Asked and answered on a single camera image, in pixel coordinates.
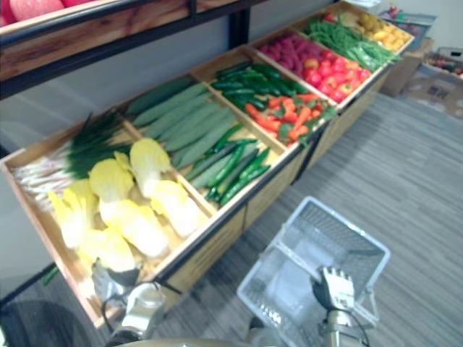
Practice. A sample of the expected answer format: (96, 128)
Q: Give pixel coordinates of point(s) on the yellow napa cabbage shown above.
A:
(108, 249)
(72, 213)
(177, 209)
(110, 179)
(148, 162)
(137, 227)

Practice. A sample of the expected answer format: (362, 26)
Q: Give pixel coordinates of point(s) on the large printed cardboard box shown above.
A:
(439, 90)

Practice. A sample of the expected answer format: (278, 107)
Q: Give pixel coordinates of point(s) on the green bean pile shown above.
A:
(347, 43)

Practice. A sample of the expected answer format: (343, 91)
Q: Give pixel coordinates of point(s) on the wooden vegetable display stand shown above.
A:
(231, 224)

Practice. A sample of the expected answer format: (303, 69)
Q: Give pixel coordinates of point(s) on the brown potato pile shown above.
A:
(349, 18)

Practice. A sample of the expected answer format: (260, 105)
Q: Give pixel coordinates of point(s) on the dark green cucumber pile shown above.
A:
(253, 85)

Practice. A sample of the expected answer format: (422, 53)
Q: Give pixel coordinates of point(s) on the pink red fruit pile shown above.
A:
(289, 50)

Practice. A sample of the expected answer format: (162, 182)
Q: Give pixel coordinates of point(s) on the pale green loofah gourd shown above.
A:
(213, 162)
(206, 132)
(159, 95)
(181, 115)
(217, 173)
(170, 105)
(202, 146)
(197, 124)

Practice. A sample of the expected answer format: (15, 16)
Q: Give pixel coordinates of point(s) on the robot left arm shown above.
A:
(144, 305)

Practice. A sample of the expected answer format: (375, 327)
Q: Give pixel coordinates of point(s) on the red apple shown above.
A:
(76, 1)
(6, 16)
(34, 7)

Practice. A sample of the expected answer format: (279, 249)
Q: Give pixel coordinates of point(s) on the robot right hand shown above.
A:
(337, 287)

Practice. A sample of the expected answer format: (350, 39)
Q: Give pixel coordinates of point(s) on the small red vegetable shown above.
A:
(329, 17)

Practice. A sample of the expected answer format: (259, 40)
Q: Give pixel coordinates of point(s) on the white plastic shopping basket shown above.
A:
(289, 285)

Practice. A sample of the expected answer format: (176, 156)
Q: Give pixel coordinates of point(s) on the wooden shelf with black frame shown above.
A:
(90, 32)

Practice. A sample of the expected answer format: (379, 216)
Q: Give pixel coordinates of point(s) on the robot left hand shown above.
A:
(119, 277)

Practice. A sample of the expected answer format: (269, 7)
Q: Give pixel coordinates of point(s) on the orange carrot pile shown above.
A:
(289, 115)

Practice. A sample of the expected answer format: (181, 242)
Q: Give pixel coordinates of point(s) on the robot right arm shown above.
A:
(338, 327)

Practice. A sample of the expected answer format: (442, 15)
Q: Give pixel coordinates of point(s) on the yellow pepper pile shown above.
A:
(388, 34)

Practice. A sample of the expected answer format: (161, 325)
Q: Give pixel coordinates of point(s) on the green chili pepper on floor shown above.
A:
(50, 275)

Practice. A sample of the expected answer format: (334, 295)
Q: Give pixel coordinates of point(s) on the dark round object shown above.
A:
(40, 325)

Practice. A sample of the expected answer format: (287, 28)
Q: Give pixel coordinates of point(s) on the green onion bunch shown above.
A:
(90, 148)

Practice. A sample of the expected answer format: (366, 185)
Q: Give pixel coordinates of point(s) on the brown cardboard box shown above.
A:
(403, 72)

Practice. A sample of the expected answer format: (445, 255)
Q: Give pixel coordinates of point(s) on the red tomato pile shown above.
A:
(336, 76)

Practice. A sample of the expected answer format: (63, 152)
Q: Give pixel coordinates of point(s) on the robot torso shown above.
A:
(188, 342)

